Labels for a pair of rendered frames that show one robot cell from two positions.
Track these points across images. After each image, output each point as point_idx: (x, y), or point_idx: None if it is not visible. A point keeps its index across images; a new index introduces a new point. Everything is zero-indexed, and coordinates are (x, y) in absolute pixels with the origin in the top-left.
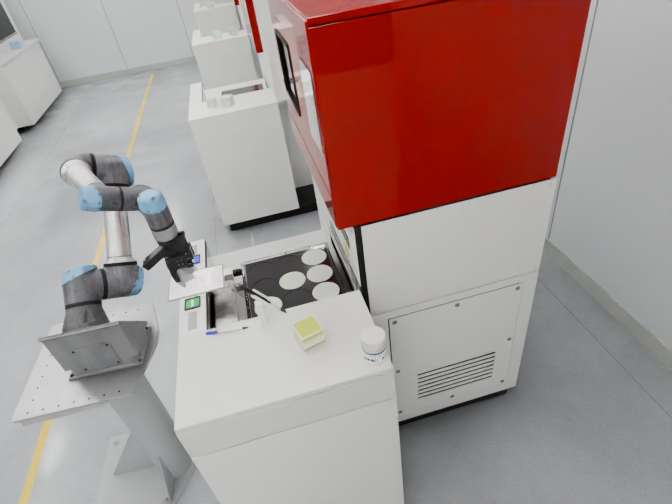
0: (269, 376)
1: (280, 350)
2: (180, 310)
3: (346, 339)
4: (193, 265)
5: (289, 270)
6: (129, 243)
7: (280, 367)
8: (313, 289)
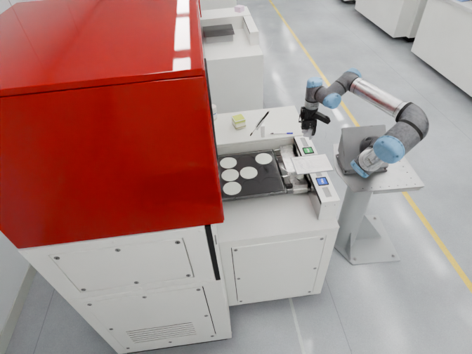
0: (258, 116)
1: (253, 123)
2: (314, 147)
3: (222, 125)
4: (298, 121)
5: (250, 180)
6: (365, 157)
7: (253, 119)
8: (235, 164)
